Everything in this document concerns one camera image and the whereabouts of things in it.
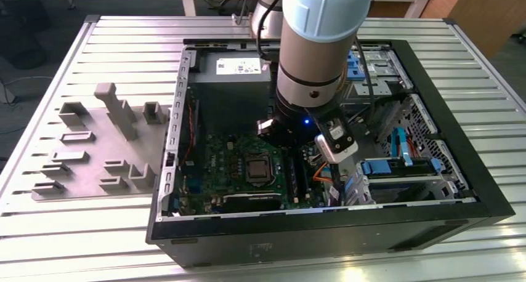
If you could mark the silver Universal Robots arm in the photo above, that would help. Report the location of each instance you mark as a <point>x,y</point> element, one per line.
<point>317,48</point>

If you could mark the silver CPU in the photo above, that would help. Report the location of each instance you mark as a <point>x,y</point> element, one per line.
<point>258,169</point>

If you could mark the grey power supply unit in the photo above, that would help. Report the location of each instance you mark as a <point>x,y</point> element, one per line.
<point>230,94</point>

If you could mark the green motherboard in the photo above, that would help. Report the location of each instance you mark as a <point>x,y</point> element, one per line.
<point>222,159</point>

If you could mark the CPU socket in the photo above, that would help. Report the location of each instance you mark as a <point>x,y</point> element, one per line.
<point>248,180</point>

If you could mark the blue empty drive carrier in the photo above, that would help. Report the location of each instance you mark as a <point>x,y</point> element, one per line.
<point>356,69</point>

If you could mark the black graphics card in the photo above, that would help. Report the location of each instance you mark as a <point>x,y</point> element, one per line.
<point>250,202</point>

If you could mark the hard disk in blue carrier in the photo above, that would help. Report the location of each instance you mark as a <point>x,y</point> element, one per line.
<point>395,168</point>

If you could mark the metal drive cage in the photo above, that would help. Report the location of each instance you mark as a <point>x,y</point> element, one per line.
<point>391,75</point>

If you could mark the black open PC case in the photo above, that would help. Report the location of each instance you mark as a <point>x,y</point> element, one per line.
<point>329,232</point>

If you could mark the grey parts rack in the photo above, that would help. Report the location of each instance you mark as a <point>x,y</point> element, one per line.
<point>108,146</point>

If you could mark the wooden cabinet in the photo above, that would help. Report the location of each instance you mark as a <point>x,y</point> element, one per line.
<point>489,14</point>

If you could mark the black chair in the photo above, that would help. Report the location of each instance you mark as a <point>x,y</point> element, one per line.
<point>23,32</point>

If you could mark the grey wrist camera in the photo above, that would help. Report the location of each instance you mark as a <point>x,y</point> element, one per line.
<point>340,140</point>

